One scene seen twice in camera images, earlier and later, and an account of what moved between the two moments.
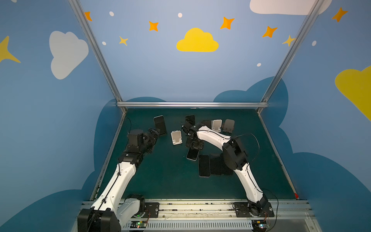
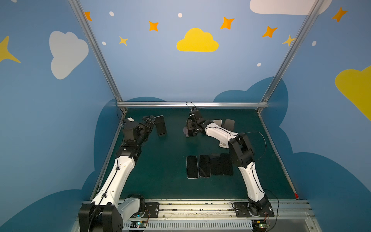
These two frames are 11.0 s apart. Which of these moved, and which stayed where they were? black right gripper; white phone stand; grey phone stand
Moved: black right gripper
Stayed: white phone stand; grey phone stand
